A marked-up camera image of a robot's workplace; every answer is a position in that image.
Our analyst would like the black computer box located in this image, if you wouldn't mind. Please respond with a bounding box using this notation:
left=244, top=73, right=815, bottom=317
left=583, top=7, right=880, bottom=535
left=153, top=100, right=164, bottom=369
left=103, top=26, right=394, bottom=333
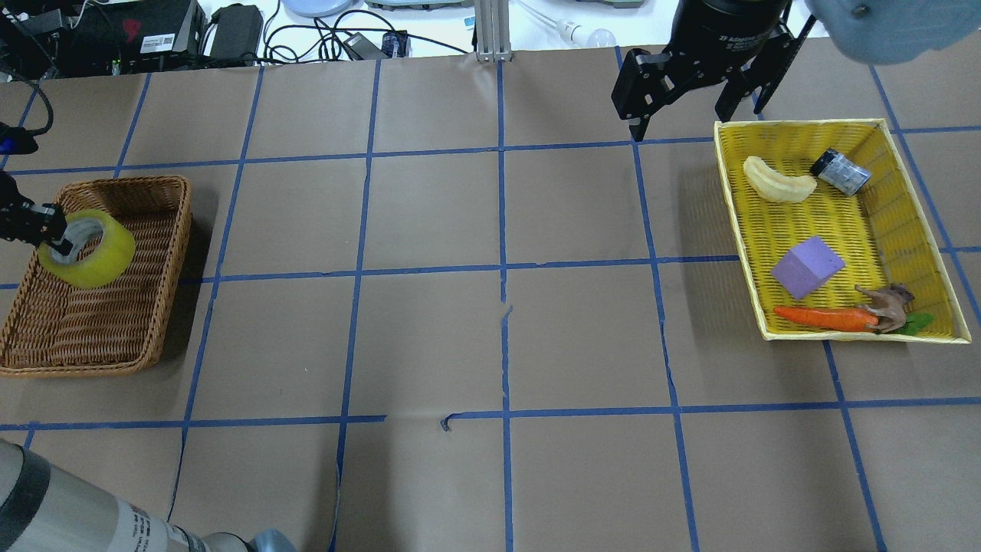
left=56, top=1, right=206, bottom=77

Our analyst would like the yellow clear tape roll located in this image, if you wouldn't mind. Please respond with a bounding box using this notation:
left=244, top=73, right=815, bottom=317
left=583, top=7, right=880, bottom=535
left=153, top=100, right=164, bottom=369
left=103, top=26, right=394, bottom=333
left=36, top=209, right=136, bottom=290

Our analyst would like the purple foam block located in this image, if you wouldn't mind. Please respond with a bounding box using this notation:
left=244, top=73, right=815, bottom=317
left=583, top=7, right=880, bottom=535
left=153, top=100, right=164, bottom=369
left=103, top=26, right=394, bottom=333
left=771, top=235, right=847, bottom=301

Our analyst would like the black power brick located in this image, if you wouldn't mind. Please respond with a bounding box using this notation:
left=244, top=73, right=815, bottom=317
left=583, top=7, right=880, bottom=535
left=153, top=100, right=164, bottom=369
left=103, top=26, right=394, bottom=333
left=207, top=3, right=264, bottom=67

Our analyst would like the beige toy croissant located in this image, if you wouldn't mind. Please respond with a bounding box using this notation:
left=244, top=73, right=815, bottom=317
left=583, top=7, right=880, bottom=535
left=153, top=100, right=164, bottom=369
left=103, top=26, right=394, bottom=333
left=743, top=155, right=819, bottom=203

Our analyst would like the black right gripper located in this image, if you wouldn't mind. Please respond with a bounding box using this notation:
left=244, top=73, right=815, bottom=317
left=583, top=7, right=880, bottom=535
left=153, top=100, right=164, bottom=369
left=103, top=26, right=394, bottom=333
left=667, top=1, right=817, bottom=122

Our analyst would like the blue plate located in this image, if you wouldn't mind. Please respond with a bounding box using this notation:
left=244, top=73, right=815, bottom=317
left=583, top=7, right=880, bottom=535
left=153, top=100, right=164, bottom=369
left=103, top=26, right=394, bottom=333
left=281, top=0, right=355, bottom=18

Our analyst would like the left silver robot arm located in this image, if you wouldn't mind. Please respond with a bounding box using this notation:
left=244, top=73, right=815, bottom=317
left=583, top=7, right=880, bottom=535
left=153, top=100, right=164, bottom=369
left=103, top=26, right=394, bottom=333
left=2, top=172, right=294, bottom=551

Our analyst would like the yellow plastic tray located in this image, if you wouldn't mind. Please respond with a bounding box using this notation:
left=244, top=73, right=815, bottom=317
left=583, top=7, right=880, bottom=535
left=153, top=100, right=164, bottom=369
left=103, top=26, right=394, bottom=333
left=714, top=118, right=972, bottom=343

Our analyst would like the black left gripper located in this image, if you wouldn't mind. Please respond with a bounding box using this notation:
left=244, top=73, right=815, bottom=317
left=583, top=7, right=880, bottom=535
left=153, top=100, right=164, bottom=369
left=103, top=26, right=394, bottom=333
left=1, top=170, right=74, bottom=256

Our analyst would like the brown toy root figure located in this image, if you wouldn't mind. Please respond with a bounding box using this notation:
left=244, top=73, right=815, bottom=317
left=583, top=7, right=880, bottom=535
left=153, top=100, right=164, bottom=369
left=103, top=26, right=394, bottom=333
left=854, top=284, right=915, bottom=333

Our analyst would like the orange toy carrot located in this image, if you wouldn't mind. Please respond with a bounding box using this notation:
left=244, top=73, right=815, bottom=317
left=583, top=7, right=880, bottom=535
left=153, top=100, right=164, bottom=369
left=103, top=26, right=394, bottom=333
left=772, top=305, right=879, bottom=333

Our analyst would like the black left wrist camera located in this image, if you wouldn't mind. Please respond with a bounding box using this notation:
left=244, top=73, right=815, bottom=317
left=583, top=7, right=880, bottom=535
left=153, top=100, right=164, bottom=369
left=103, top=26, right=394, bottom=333
left=0, top=123, right=38, bottom=156

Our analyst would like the green toy leaf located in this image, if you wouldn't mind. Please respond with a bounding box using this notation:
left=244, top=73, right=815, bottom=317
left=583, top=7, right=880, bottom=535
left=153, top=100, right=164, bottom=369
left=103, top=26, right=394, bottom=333
left=894, top=312, right=935, bottom=336

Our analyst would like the brown wicker basket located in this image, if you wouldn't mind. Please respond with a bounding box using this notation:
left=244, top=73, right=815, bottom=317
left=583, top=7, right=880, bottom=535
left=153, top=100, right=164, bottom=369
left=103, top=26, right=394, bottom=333
left=2, top=175, right=192, bottom=378

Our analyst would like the small grey labelled can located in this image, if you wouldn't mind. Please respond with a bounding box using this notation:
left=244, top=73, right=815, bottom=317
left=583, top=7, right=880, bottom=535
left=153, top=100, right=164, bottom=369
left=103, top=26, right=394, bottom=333
left=809, top=148, right=872, bottom=198

